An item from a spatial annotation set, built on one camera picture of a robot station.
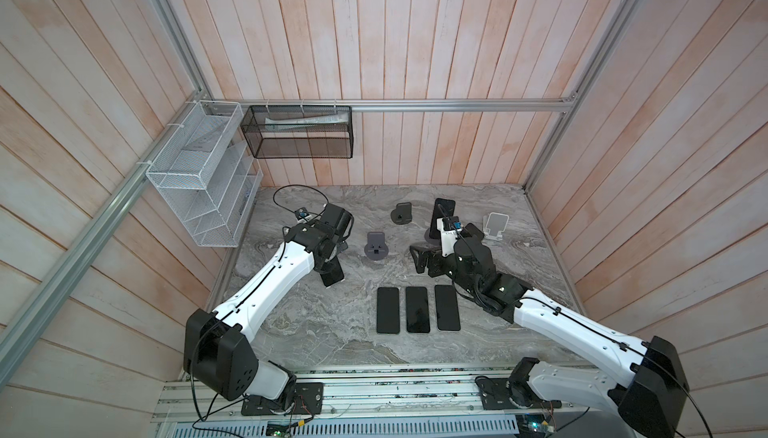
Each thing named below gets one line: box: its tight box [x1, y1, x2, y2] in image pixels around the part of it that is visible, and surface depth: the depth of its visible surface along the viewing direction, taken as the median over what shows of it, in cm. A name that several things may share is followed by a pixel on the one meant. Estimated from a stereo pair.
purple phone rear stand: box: [429, 198, 456, 238], surface depth 99 cm
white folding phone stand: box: [482, 212, 509, 243], surface depth 103 cm
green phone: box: [376, 287, 400, 334], surface depth 90 cm
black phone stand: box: [405, 286, 430, 333], surface depth 93 cm
